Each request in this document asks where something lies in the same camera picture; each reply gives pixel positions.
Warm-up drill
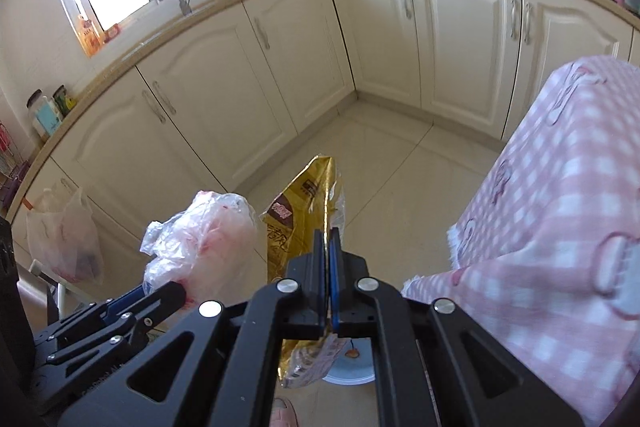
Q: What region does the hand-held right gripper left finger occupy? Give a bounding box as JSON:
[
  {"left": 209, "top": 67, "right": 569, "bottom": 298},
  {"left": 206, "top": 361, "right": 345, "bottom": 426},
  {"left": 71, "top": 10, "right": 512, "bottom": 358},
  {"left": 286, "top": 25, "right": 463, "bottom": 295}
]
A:
[{"left": 59, "top": 231, "right": 329, "bottom": 427}]

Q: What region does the row of cream cabinet doors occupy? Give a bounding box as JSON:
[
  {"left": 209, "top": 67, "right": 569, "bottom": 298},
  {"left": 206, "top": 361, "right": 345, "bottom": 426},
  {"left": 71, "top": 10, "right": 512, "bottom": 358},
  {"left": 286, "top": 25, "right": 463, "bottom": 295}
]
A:
[{"left": 10, "top": 0, "right": 636, "bottom": 268}]

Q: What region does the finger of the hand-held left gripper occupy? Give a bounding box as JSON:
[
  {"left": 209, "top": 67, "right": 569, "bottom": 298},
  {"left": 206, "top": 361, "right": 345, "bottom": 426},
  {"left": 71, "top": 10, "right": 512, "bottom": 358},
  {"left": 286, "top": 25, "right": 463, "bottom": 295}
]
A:
[
  {"left": 60, "top": 285, "right": 147, "bottom": 338},
  {"left": 47, "top": 282, "right": 187, "bottom": 365}
]

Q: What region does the white metal frame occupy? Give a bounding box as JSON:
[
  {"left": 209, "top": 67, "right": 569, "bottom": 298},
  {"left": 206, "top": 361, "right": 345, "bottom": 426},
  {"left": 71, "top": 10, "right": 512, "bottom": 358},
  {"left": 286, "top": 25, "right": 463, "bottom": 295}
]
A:
[{"left": 30, "top": 259, "right": 76, "bottom": 325}]

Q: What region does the pink checked tablecloth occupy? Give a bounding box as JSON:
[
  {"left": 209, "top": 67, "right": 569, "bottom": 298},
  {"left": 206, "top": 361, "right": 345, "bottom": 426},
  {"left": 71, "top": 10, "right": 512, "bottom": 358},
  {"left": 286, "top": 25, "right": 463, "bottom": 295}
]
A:
[{"left": 402, "top": 56, "right": 640, "bottom": 427}]

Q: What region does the gold snack packet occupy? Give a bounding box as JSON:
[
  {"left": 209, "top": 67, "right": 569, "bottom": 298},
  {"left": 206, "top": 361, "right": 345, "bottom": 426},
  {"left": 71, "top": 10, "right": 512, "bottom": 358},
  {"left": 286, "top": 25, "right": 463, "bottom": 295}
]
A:
[{"left": 260, "top": 154, "right": 362, "bottom": 390}]

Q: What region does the clear plastic bag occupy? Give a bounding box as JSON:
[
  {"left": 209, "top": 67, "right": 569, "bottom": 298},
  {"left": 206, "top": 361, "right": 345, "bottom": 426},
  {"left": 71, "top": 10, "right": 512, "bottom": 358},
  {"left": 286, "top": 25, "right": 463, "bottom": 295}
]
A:
[{"left": 140, "top": 191, "right": 261, "bottom": 308}]

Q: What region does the orange bottle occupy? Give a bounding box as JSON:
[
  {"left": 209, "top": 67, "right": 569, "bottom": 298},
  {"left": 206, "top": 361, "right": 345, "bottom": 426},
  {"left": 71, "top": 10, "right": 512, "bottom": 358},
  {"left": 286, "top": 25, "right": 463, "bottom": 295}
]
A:
[{"left": 75, "top": 14, "right": 107, "bottom": 58}]

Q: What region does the pink slipper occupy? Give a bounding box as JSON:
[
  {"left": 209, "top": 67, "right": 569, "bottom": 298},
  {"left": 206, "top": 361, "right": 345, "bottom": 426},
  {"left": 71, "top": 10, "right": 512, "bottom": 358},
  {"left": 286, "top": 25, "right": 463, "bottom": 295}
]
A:
[{"left": 270, "top": 397, "right": 301, "bottom": 427}]

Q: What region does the hanging plastic bag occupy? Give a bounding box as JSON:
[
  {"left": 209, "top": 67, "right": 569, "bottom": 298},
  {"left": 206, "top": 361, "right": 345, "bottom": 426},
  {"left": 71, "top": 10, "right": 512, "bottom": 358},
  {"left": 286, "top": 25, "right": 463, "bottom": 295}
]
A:
[{"left": 26, "top": 187, "right": 105, "bottom": 285}]

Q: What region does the green-labelled jar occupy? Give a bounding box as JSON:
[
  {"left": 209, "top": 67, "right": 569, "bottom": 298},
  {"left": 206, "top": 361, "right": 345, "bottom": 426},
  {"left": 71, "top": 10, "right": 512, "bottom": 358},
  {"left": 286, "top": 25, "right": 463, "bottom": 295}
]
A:
[{"left": 52, "top": 85, "right": 77, "bottom": 118}]

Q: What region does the white-lidded jar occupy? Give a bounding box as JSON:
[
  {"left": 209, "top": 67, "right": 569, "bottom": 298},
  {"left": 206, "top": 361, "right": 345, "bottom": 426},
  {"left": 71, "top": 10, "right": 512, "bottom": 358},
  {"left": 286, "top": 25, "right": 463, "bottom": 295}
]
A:
[{"left": 26, "top": 89, "right": 63, "bottom": 140}]

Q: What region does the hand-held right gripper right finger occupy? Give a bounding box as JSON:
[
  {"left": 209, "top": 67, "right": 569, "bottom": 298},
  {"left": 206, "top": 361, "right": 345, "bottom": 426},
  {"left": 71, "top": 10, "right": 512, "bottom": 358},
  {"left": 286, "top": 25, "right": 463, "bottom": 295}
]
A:
[{"left": 330, "top": 229, "right": 586, "bottom": 427}]

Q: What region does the white plate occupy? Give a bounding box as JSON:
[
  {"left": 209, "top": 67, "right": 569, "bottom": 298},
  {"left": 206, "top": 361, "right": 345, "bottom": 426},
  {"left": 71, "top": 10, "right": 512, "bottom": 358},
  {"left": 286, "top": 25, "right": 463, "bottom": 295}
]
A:
[{"left": 322, "top": 339, "right": 377, "bottom": 386}]

